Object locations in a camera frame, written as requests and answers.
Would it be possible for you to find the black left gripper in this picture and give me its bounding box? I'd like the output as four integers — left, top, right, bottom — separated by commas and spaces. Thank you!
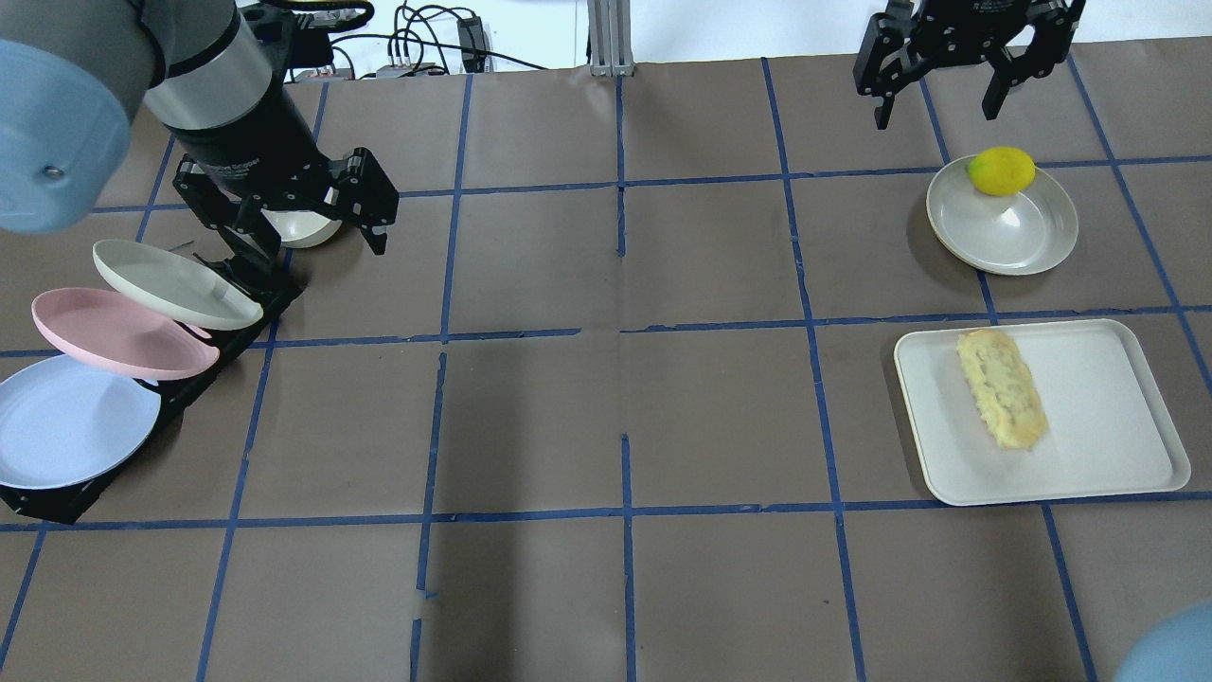
172, 147, 399, 296

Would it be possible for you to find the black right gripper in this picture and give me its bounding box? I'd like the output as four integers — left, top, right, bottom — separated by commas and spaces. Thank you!
853, 1, 1085, 131

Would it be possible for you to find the yellow bread loaf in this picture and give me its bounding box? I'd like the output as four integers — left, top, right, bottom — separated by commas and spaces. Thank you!
956, 328, 1050, 449

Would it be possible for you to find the light blue plate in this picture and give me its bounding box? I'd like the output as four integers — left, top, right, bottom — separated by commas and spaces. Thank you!
1, 355, 161, 491

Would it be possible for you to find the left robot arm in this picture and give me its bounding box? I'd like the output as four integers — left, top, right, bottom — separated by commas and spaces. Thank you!
1, 1, 398, 275

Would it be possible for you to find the cream white plate in rack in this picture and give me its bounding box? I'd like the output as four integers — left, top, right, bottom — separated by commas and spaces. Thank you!
92, 239, 263, 329

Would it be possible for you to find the pink plate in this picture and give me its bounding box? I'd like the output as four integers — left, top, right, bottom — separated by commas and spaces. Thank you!
30, 288, 221, 383

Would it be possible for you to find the black plate rack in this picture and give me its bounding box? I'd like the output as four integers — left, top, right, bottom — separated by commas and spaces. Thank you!
2, 250, 297, 525

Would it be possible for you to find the cream white bowl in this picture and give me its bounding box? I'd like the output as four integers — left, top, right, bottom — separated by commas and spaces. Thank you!
261, 210, 342, 250

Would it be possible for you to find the yellow lemon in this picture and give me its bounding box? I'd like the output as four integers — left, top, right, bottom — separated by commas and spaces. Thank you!
966, 147, 1036, 197

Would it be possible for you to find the white shallow dish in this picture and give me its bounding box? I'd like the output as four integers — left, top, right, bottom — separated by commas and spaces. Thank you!
925, 155, 1079, 277

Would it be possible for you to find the black power adapter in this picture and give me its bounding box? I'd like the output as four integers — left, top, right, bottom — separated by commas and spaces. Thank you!
457, 16, 488, 64

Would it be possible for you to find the white rectangular tray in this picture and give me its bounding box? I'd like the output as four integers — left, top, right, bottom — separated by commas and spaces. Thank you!
893, 319, 1191, 506

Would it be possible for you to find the aluminium frame post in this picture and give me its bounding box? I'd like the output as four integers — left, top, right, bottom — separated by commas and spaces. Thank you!
587, 0, 635, 78

